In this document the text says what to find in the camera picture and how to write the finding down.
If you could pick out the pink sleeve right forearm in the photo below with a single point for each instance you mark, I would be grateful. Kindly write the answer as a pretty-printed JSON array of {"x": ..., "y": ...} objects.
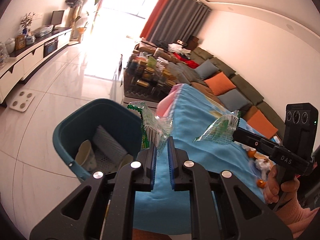
[{"x": 296, "y": 218}]

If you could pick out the covered standing fan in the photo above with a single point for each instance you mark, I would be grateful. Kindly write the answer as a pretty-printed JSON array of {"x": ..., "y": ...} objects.
[{"x": 75, "y": 6}]

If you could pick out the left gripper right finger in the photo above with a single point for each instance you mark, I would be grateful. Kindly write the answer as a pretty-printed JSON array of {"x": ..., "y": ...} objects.
[{"x": 221, "y": 206}]

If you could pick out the blue floral tablecloth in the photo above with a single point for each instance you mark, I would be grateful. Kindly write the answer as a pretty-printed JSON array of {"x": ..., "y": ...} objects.
[{"x": 168, "y": 212}]

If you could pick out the white foam fruit net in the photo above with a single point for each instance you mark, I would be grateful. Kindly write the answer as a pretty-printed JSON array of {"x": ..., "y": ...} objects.
[{"x": 108, "y": 152}]

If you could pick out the cluttered coffee table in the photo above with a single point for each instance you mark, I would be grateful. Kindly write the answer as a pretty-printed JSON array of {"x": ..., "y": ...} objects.
[{"x": 150, "y": 77}]

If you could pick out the blue cushion near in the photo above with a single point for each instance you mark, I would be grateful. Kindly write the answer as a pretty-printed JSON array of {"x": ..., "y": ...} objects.
[{"x": 233, "y": 100}]

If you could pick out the orange cushion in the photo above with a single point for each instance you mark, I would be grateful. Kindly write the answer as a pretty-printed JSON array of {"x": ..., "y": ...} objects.
[
  {"x": 261, "y": 124},
  {"x": 220, "y": 84}
]

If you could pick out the blue cushion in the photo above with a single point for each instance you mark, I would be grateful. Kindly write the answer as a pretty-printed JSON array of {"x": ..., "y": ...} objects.
[
  {"x": 206, "y": 69},
  {"x": 233, "y": 100}
]

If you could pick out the grey orange right curtain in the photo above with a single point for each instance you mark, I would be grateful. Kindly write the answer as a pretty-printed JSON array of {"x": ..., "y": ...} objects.
[{"x": 173, "y": 20}]

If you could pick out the orange cushion near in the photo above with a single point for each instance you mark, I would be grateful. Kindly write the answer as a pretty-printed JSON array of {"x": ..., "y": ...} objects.
[{"x": 261, "y": 124}]

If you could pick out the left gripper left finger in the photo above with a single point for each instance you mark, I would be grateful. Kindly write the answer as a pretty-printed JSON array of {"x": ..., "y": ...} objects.
[{"x": 102, "y": 207}]

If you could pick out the white paper cup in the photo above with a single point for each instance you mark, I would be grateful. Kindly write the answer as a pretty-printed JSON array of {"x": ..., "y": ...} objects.
[
  {"x": 85, "y": 156},
  {"x": 126, "y": 160}
]

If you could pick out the flower vase on cabinet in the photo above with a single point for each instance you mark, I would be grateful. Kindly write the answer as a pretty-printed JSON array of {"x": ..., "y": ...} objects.
[{"x": 26, "y": 22}]

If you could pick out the black white tv cabinet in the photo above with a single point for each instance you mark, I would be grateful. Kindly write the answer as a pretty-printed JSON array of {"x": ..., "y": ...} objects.
[{"x": 24, "y": 63}]

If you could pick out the small black monitor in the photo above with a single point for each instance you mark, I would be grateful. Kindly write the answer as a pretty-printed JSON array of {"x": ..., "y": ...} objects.
[{"x": 56, "y": 19}]

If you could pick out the white bathroom scale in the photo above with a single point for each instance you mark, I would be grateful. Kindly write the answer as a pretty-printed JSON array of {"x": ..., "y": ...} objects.
[{"x": 22, "y": 100}]

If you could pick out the tall green floor plant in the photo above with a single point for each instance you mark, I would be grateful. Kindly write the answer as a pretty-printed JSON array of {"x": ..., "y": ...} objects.
[{"x": 85, "y": 18}]

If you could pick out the orange cushion far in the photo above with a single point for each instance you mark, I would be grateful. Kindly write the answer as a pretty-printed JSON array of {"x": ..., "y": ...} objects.
[{"x": 220, "y": 84}]

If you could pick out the blue cushion far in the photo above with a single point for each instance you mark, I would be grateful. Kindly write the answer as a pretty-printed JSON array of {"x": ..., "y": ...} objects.
[{"x": 206, "y": 69}]

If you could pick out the orange peel strip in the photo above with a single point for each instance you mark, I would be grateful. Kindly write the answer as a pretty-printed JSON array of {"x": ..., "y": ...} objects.
[{"x": 259, "y": 165}]

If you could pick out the teal trash bin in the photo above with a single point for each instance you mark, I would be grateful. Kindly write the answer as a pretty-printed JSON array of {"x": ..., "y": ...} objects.
[{"x": 113, "y": 131}]

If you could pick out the clear green plastic wrapper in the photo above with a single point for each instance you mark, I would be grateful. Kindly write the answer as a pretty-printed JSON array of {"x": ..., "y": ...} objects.
[{"x": 154, "y": 129}]

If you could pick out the green sectional sofa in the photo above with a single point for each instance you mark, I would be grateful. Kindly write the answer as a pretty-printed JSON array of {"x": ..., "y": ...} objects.
[{"x": 190, "y": 61}]

